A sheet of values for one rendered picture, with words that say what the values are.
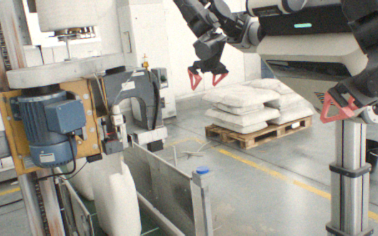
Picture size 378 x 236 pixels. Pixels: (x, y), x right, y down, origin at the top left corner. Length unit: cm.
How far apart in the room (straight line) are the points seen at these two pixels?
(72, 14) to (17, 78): 26
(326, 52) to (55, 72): 81
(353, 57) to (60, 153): 93
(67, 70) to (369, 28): 89
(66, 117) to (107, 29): 458
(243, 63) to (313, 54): 601
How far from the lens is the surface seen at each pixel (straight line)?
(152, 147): 156
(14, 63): 142
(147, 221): 218
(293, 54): 109
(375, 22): 70
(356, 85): 77
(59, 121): 112
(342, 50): 101
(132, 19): 517
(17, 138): 140
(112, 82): 143
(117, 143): 148
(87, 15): 121
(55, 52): 414
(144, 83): 149
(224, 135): 439
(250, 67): 716
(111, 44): 568
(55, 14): 121
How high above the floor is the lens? 150
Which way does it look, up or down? 15 degrees down
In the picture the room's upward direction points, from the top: 6 degrees counter-clockwise
